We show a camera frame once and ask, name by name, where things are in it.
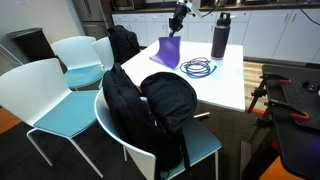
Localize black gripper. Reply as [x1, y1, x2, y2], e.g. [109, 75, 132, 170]
[168, 1, 192, 38]

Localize purple spiral notebook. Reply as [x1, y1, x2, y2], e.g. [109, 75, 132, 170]
[148, 35, 182, 70]

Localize dark insulated water bottle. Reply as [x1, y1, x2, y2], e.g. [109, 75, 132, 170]
[210, 11, 232, 61]

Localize microwave oven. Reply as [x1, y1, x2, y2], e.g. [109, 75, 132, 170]
[110, 0, 147, 12]

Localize rounded black backpack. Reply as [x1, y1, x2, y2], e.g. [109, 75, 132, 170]
[139, 71, 198, 135]

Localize white chair teal seat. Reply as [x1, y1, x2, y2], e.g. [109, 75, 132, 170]
[0, 58, 105, 179]
[93, 88, 223, 180]
[49, 35, 105, 92]
[91, 36, 116, 90]

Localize stainless steel refrigerator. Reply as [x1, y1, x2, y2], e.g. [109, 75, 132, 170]
[71, 0, 113, 40]

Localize tall black backpack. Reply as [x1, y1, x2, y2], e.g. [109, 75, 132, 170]
[101, 62, 193, 179]

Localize white kitchen cabinets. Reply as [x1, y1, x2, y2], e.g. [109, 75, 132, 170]
[111, 9, 320, 65]

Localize black trash bin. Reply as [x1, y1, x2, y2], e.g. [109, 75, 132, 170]
[7, 27, 57, 64]

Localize black power socket box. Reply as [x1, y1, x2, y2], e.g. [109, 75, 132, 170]
[301, 79, 320, 94]

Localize black perforated robot table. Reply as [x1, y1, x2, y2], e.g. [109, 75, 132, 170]
[239, 64, 320, 180]

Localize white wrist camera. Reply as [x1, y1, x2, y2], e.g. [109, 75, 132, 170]
[185, 0, 204, 20]

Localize blue coiled cable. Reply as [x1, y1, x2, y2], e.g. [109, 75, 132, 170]
[179, 56, 218, 80]

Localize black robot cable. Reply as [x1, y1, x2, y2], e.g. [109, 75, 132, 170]
[200, 1, 223, 18]

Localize red-handled black clamp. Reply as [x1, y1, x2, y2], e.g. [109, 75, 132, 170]
[259, 72, 293, 88]
[264, 98, 310, 122]

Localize black hanging cable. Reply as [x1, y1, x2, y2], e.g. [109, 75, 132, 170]
[299, 8, 320, 27]

